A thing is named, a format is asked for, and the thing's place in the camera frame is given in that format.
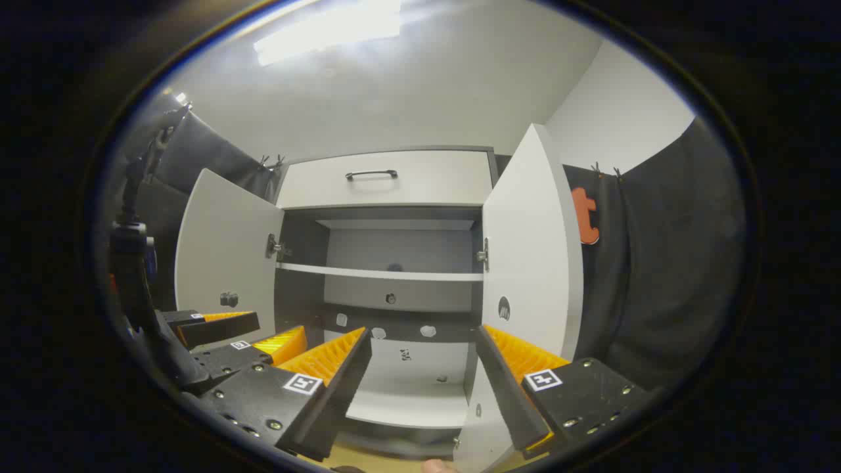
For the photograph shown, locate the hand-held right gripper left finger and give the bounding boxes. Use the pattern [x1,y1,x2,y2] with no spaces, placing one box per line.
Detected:
[197,327,372,462]

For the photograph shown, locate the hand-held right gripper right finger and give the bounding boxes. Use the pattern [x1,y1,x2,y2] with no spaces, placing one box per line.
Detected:
[474,324,658,461]

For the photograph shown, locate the white cabinet door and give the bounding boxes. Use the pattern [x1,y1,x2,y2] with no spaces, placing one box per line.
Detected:
[174,168,284,349]
[453,124,584,473]

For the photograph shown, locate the white shoe cabinet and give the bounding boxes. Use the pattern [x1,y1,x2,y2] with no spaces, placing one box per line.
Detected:
[174,124,584,473]

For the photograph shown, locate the white cabinet shelf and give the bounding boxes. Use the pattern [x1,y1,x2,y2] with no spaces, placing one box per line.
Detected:
[276,263,484,282]

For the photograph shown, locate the white cabinet drawer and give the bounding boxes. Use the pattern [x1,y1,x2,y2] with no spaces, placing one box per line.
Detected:
[276,150,493,210]

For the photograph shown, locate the ceiling light panel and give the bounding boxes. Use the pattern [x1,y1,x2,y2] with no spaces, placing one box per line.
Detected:
[253,0,401,66]

